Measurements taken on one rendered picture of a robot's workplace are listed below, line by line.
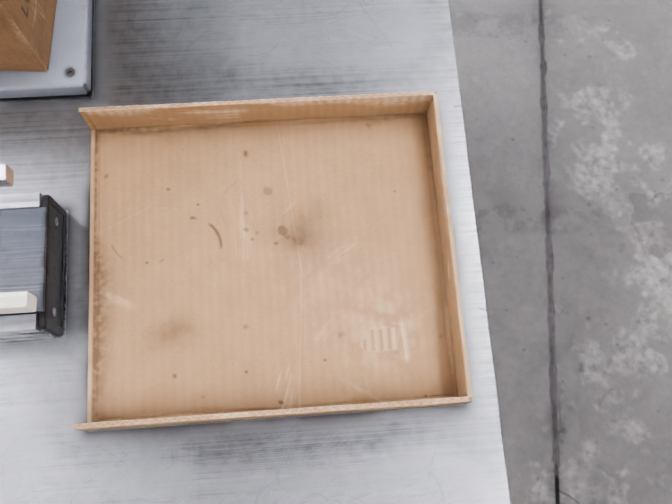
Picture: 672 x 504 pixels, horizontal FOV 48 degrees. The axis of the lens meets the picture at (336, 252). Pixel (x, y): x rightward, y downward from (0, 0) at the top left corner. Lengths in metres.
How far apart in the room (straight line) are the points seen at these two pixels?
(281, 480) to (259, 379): 0.08
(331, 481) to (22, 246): 0.30
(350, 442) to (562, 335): 0.97
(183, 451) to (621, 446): 1.08
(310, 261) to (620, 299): 1.05
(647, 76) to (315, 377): 1.32
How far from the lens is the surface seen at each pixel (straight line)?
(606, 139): 1.70
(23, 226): 0.63
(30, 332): 0.63
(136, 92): 0.71
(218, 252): 0.64
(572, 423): 1.53
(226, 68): 0.70
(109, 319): 0.64
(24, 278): 0.62
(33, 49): 0.68
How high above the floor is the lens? 1.45
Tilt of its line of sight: 75 degrees down
